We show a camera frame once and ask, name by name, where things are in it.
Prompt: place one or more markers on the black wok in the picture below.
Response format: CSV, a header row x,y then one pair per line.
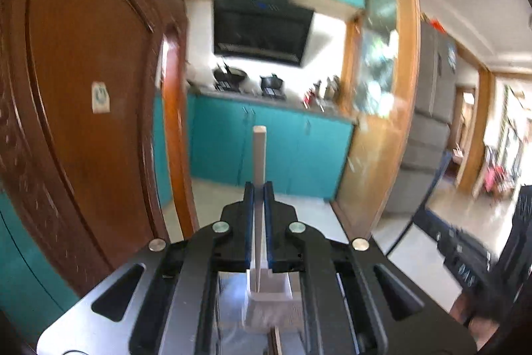
x,y
228,78

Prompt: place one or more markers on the condiment bottles group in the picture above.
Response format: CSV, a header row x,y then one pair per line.
x,y
324,91

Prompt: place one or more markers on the grey kitchen countertop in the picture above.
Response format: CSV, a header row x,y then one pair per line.
x,y
291,104

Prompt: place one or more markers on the wooden glass sliding door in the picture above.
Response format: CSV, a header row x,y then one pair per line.
x,y
374,172

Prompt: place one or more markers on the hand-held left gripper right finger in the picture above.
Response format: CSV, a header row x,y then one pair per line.
x,y
269,230

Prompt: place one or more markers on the carved wooden chair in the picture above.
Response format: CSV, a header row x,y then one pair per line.
x,y
83,89

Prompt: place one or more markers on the black range hood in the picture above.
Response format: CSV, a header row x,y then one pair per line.
x,y
257,30

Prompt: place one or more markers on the teal lower cabinets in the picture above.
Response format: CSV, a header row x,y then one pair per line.
x,y
216,138

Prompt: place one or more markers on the white plastic utensil basket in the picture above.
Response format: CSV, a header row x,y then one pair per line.
x,y
270,313

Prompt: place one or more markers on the white sticker on chair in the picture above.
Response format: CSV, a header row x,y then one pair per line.
x,y
100,97

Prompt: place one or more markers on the wooden door frame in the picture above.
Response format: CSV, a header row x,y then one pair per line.
x,y
174,130

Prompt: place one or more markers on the black cooking pot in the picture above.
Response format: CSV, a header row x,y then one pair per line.
x,y
272,86

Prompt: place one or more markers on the grey refrigerator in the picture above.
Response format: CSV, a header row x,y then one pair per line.
x,y
428,97

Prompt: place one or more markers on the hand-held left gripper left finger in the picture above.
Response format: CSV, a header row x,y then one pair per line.
x,y
249,230

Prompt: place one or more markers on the light wooden chopstick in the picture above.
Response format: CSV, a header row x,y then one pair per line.
x,y
259,155

